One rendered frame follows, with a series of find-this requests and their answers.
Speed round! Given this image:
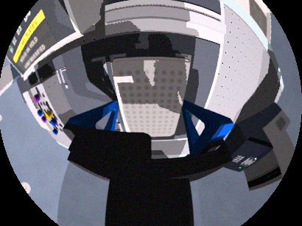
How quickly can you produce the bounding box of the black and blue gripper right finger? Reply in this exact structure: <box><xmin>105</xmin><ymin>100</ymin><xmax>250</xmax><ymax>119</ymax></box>
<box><xmin>182</xmin><ymin>100</ymin><xmax>234</xmax><ymax>155</ymax></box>

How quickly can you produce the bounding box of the dark grey block with round holes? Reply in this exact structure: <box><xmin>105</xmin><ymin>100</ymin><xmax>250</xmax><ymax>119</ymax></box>
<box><xmin>30</xmin><ymin>74</ymin><xmax>75</xmax><ymax>135</ymax></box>

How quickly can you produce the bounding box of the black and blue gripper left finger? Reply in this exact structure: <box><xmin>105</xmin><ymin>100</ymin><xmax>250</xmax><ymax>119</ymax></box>
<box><xmin>66</xmin><ymin>99</ymin><xmax>119</xmax><ymax>131</ymax></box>

